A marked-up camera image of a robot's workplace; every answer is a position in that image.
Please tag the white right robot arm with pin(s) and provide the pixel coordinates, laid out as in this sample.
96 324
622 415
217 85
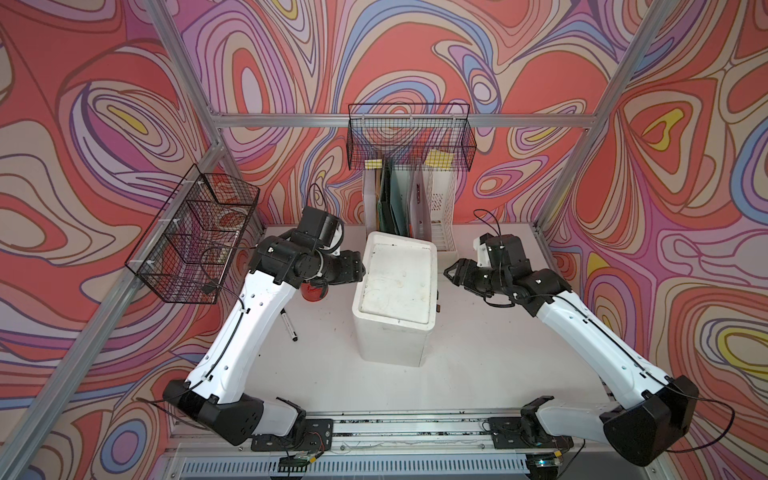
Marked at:
650 410

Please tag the white plastic file organizer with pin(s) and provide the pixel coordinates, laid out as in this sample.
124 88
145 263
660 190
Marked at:
431 199

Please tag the black wire basket on left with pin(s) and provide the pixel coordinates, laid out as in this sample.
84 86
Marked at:
186 256

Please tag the yellow sticky note pad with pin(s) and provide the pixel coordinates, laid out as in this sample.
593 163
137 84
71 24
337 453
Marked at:
439 160

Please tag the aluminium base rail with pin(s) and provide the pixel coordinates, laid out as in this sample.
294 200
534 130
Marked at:
473 444

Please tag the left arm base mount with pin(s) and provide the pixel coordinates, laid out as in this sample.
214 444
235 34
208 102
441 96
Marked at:
294 435

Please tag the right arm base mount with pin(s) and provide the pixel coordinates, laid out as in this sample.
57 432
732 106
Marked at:
525 430

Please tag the black white marker pen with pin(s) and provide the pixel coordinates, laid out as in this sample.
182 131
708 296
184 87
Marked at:
289 326

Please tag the small yellow sticky notes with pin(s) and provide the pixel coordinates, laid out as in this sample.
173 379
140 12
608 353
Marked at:
373 164

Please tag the black wire basket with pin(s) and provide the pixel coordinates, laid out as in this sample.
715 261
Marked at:
402 133
186 256

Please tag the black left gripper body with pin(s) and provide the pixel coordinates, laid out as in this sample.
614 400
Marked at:
340 268

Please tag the white drawer cabinet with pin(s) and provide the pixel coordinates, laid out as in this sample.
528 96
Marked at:
395 305

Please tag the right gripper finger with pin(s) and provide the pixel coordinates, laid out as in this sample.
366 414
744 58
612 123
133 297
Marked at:
457 272
468 285

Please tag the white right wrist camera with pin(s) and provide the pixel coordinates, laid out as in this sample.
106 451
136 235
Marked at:
481 249

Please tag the black wire basket at back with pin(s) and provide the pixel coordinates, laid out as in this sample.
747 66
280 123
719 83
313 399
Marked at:
402 133

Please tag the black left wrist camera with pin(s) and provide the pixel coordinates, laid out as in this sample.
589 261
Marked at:
319 230

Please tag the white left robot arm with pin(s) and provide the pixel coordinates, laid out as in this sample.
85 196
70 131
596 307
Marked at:
213 393

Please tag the red metal bucket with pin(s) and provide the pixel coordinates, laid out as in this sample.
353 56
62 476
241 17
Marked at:
313 293

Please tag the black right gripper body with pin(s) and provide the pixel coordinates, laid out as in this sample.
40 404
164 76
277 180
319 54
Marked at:
486 280

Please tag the green folders in organizer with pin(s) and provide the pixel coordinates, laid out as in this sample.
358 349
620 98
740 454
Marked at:
392 208

